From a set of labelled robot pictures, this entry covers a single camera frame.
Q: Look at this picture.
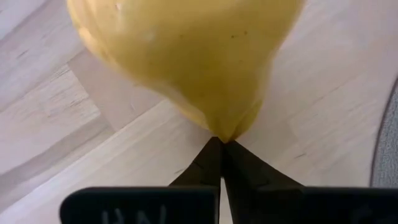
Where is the round grey woven placemat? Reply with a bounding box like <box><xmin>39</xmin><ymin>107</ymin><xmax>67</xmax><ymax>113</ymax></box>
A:
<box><xmin>369</xmin><ymin>76</ymin><xmax>398</xmax><ymax>189</ymax></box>

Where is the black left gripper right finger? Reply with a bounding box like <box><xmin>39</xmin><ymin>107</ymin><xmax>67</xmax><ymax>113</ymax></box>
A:
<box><xmin>221</xmin><ymin>139</ymin><xmax>398</xmax><ymax>224</ymax></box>

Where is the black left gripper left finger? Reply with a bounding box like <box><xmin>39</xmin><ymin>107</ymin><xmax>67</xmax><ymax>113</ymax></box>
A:
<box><xmin>60</xmin><ymin>136</ymin><xmax>223</xmax><ymax>224</ymax></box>

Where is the yellow bell pepper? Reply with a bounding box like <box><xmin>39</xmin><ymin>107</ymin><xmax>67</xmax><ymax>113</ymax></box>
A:
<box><xmin>66</xmin><ymin>0</ymin><xmax>305</xmax><ymax>143</ymax></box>

